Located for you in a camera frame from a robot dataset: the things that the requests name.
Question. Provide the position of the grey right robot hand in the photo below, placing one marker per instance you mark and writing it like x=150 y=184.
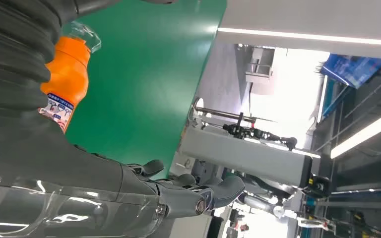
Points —
x=46 y=164

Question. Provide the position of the green table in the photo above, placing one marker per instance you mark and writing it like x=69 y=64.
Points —
x=138 y=82

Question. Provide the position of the white machine base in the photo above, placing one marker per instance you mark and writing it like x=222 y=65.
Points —
x=243 y=154

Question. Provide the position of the long ceiling light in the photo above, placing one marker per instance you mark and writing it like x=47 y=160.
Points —
x=361 y=135

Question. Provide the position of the blue banner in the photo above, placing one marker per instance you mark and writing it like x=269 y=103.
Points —
x=350 y=69

